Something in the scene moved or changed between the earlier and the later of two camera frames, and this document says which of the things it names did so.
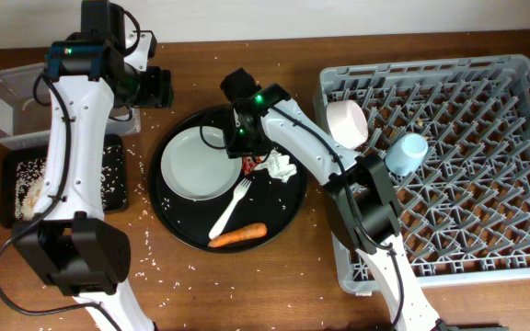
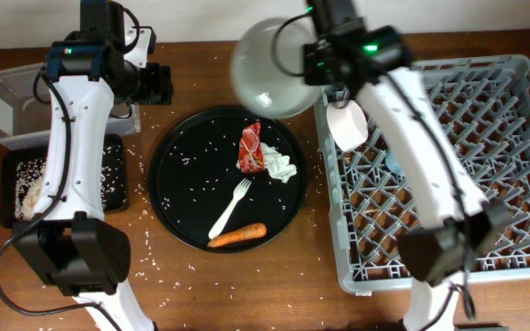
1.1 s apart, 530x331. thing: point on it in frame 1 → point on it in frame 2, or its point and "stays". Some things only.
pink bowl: [348, 123] stays
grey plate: [195, 164] → [267, 68]
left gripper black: [160, 95] stays
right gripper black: [233, 145] → [311, 76]
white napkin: [278, 165] stays
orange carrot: [247, 232] stays
